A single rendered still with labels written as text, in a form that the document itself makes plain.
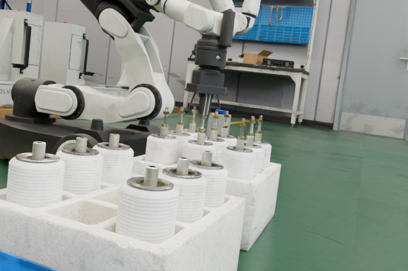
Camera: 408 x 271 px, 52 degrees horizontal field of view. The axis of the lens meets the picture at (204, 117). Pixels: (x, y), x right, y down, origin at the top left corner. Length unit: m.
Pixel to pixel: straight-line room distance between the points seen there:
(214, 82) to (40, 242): 0.67
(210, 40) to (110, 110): 0.64
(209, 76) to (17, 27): 2.50
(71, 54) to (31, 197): 3.15
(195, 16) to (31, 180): 0.65
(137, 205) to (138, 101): 0.96
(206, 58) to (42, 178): 0.58
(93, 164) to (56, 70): 3.09
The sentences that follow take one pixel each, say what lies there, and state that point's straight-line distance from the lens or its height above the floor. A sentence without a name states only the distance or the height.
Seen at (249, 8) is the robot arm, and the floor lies 0.75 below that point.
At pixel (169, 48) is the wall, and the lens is 7.00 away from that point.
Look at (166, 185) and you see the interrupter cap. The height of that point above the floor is 0.25.
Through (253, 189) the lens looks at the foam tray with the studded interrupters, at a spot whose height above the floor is 0.17.
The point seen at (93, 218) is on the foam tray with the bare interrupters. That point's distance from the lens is 0.83.
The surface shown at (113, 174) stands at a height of 0.20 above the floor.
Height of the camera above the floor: 0.42
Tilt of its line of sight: 5 degrees down
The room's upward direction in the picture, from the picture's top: 7 degrees clockwise
